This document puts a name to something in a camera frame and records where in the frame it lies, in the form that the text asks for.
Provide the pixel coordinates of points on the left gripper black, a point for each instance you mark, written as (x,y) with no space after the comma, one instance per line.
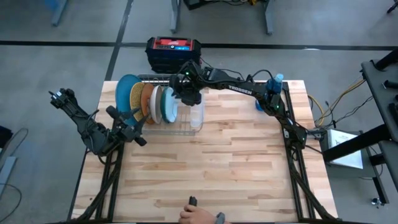
(126,132)

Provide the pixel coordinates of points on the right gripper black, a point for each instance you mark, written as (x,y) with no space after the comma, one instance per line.
(189,87)

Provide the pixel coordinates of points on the yellow speckled plate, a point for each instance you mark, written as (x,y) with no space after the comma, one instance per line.
(136,99)

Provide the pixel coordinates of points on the red-brown plate with flower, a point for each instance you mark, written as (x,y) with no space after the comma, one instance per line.
(146,99)

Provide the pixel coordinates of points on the beige plate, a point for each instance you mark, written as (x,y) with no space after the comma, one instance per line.
(156,104)

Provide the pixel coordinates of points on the small light blue plate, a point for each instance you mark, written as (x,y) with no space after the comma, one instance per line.
(170,107)

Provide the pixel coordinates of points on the large dark blue plate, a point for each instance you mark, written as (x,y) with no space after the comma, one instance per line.
(122,93)

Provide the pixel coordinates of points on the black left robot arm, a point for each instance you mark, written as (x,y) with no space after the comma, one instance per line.
(93,137)

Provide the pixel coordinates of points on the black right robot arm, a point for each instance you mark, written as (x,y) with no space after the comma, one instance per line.
(242,88)

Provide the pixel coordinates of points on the clear plastic utensil cup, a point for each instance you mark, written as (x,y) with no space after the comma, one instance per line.
(196,118)

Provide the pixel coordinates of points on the red and black power station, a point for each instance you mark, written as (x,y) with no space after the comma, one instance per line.
(168,57)

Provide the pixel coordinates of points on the grey desk leg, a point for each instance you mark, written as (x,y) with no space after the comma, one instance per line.
(175,18)
(269,18)
(59,14)

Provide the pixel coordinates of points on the black equipment under desk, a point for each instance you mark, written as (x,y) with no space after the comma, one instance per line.
(196,3)

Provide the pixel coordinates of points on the blue dish soap bottle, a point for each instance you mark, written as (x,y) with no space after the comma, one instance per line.
(273,85)

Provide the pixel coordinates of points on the person's hand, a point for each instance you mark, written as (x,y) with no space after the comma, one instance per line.
(197,216)

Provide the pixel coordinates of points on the black bag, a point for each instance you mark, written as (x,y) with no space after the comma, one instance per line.
(4,137)

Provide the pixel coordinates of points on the black stand beam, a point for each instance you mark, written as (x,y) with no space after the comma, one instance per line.
(351,146)

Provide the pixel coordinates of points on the white paper sheet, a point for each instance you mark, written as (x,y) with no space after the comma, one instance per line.
(351,160)

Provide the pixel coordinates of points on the grey side table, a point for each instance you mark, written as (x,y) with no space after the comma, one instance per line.
(377,93)

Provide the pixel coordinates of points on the black chair leg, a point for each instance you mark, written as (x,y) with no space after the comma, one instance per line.
(392,7)

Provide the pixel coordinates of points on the black caster wheel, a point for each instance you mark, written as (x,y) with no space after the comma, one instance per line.
(377,202)

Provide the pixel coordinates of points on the black aluminium table rail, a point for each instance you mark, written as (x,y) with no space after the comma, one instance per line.
(256,82)

